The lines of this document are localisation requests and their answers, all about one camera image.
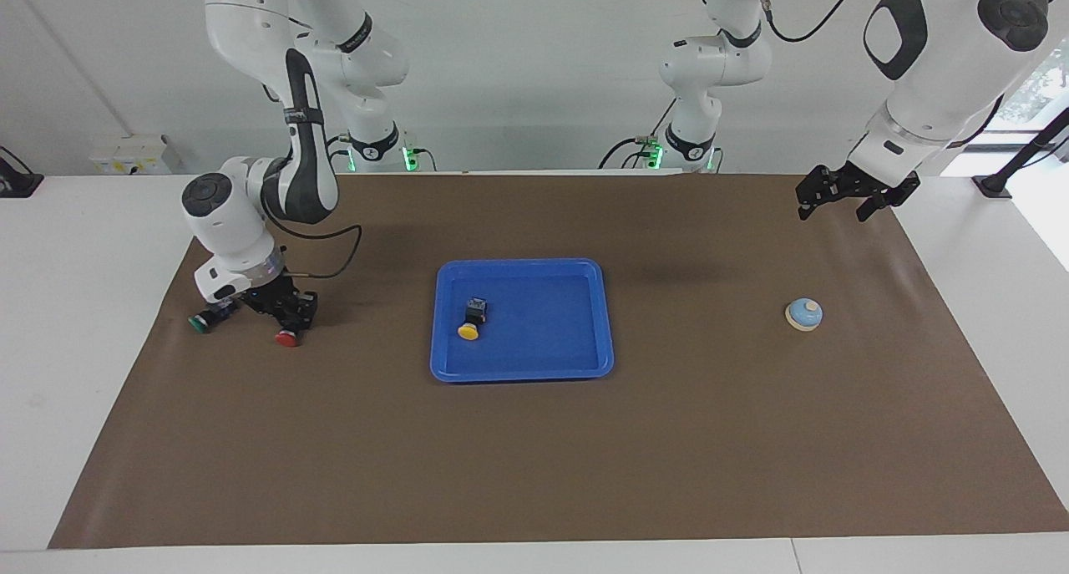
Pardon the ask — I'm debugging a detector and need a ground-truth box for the green push button switch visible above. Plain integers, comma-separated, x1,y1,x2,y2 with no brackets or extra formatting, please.
188,301,239,335

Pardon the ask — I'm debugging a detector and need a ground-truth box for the yellow push button switch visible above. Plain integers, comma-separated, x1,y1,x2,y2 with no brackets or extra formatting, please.
457,297,489,342

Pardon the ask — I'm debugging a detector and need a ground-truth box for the blue plastic tray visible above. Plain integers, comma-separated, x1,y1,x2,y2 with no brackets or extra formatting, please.
429,257,616,384

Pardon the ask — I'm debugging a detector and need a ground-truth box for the black stand with pole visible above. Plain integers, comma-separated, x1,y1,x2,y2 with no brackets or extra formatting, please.
973,106,1069,199

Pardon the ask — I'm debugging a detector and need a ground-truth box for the brown table mat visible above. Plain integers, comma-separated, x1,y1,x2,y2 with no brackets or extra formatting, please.
48,173,1069,550

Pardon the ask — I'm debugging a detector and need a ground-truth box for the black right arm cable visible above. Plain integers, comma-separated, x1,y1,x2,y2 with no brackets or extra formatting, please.
271,221,362,280

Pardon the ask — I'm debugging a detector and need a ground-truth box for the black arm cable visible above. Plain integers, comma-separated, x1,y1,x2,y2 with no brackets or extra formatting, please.
756,0,865,43
271,221,362,280

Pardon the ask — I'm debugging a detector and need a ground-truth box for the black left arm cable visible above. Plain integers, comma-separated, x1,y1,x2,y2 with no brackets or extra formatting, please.
756,0,865,43

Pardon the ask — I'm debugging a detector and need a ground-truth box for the black right base cable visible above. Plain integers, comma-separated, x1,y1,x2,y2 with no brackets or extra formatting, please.
322,134,356,174

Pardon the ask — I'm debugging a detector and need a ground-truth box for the black base cable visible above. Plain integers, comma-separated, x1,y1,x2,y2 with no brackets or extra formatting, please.
322,134,356,174
598,98,679,170

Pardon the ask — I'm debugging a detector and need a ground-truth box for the black left base cable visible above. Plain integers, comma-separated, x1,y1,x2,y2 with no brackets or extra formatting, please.
598,98,679,170

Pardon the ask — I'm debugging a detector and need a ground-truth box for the white wall socket box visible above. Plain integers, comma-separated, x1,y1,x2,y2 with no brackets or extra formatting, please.
90,135,174,175

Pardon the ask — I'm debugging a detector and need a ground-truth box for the black clamp mount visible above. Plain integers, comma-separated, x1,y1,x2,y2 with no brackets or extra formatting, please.
0,145,44,199

